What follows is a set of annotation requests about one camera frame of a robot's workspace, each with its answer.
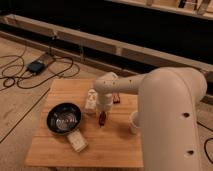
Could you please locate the white cup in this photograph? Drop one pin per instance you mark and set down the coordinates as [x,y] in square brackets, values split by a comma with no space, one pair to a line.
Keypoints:
[133,125]

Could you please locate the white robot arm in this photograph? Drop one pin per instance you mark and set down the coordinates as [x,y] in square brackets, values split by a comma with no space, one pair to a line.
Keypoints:
[167,99]

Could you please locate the red pepper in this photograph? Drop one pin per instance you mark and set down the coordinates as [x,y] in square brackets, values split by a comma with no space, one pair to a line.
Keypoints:
[102,123]

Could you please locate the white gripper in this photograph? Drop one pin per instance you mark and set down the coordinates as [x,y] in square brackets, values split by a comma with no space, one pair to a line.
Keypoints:
[104,103]

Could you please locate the black metal bowl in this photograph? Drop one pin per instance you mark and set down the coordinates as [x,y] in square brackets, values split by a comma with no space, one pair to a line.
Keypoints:
[64,118]

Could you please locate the white sponge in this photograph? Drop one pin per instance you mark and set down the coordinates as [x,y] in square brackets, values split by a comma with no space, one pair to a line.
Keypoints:
[77,140]

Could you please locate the white small carton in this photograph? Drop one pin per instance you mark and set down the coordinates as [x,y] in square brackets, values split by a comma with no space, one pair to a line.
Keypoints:
[90,105]

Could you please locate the dark brown rectangular block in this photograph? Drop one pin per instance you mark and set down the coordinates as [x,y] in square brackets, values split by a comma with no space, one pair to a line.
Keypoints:
[116,98]

